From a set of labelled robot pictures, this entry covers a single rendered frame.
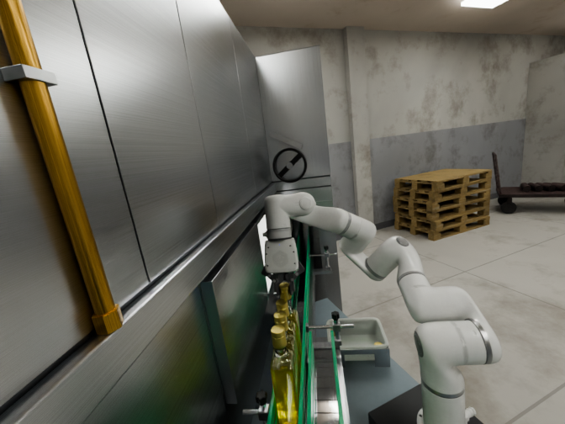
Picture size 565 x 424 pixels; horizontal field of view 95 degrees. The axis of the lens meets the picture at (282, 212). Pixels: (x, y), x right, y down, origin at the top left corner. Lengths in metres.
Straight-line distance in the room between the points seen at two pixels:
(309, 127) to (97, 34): 1.30
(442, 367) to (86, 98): 0.83
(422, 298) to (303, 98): 1.25
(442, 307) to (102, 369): 0.73
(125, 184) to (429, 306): 0.74
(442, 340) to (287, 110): 1.36
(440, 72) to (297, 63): 4.44
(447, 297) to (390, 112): 4.37
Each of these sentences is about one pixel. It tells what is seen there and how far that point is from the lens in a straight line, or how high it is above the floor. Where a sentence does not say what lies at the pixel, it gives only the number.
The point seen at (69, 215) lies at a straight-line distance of 0.36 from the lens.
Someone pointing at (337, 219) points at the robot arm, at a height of 1.34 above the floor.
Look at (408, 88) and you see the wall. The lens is 5.33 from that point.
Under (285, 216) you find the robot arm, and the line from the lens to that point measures 0.78.
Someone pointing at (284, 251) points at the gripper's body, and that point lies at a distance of 0.78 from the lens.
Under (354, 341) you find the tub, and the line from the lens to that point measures 1.25.
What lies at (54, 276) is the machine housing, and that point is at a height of 1.48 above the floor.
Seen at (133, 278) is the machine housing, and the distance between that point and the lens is 0.45.
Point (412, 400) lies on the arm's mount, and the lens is 1.03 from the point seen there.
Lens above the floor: 1.58
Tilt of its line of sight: 13 degrees down
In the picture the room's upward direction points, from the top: 8 degrees counter-clockwise
